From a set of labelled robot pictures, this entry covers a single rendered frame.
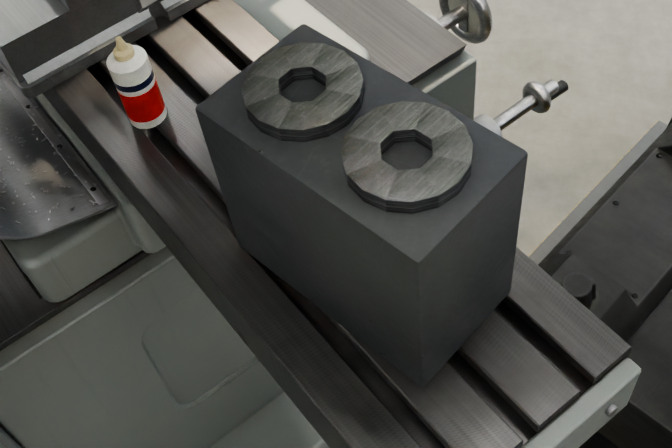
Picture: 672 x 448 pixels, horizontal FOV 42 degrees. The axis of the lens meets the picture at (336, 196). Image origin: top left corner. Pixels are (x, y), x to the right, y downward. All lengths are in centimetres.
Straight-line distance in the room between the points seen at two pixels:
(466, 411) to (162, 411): 72
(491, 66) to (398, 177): 170
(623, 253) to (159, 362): 65
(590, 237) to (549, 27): 123
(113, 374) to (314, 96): 65
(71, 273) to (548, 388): 56
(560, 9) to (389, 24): 120
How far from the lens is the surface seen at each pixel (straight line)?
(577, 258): 117
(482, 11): 141
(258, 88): 64
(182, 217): 84
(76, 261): 103
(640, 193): 128
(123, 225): 102
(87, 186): 99
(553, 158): 207
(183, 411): 138
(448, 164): 58
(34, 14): 100
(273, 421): 152
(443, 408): 71
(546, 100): 146
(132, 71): 86
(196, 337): 126
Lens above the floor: 158
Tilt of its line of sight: 52 degrees down
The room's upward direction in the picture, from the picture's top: 9 degrees counter-clockwise
